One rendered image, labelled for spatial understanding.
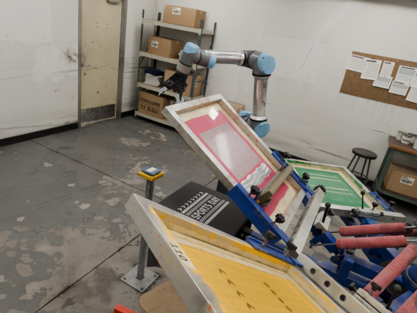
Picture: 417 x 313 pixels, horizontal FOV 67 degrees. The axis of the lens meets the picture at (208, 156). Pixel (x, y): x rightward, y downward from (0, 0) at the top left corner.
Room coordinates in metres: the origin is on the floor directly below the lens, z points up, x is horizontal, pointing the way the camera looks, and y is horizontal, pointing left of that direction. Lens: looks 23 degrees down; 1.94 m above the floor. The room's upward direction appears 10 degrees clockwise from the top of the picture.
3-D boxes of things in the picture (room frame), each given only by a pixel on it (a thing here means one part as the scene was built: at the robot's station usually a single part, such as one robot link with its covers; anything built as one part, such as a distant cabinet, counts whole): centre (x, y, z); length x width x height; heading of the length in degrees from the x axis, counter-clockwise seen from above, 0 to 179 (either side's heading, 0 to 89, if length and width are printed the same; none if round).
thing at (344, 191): (2.05, -0.97, 1.05); 1.08 x 0.61 x 0.23; 6
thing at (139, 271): (1.92, 0.37, 0.48); 0.22 x 0.22 x 0.96; 66
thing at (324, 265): (1.40, -0.50, 0.89); 1.24 x 0.06 x 0.06; 66
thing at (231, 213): (1.60, -0.05, 0.95); 0.48 x 0.44 x 0.01; 66
